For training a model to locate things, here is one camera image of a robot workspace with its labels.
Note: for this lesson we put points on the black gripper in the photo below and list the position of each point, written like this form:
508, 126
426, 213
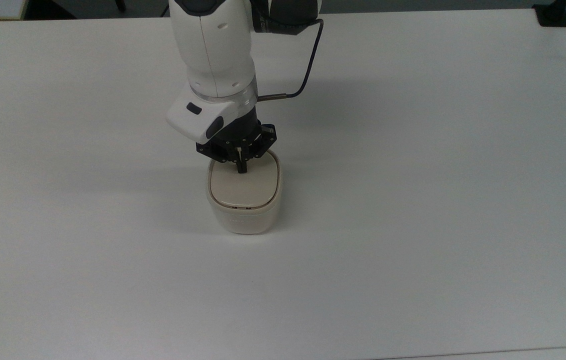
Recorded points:
235, 142

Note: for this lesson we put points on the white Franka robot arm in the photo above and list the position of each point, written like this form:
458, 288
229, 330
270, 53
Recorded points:
213, 55

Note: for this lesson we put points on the beige trash bin with lid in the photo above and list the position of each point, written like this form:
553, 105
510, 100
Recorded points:
244, 195

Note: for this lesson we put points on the black table clamp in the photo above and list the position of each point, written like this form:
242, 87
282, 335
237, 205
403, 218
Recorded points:
553, 14

